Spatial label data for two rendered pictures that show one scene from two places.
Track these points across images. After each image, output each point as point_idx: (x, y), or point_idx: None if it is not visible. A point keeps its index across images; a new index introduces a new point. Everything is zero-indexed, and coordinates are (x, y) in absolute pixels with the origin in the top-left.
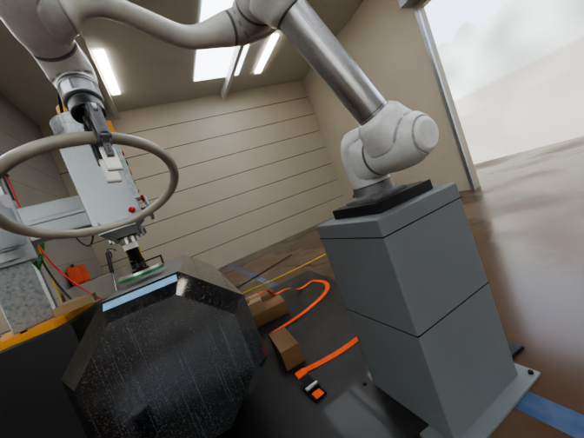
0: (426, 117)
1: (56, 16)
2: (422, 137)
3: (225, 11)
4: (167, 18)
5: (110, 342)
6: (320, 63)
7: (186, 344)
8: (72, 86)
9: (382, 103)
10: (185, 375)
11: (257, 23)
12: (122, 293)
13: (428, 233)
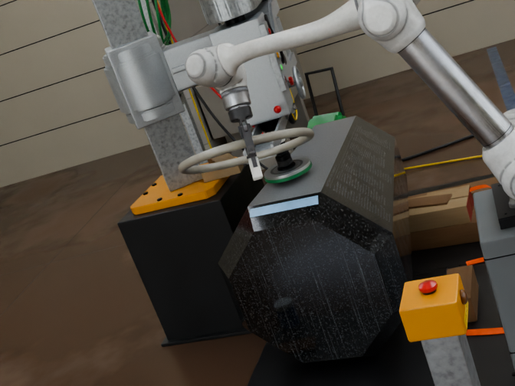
0: None
1: (224, 78)
2: None
3: (355, 7)
4: (300, 31)
5: (256, 248)
6: (434, 92)
7: (322, 269)
8: (231, 103)
9: (498, 139)
10: (319, 296)
11: None
12: (267, 201)
13: None
